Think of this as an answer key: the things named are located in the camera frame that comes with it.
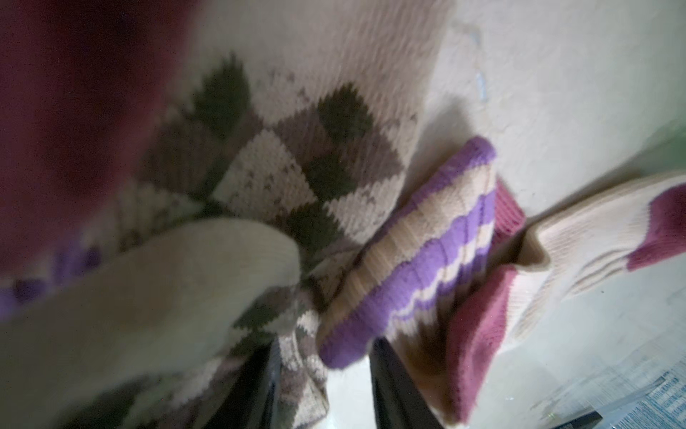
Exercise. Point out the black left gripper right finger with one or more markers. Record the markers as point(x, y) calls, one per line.
point(397, 402)

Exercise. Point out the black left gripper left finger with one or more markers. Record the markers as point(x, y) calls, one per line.
point(252, 402)

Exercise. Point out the beige sock magenta purple stripes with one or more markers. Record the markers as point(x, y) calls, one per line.
point(85, 88)

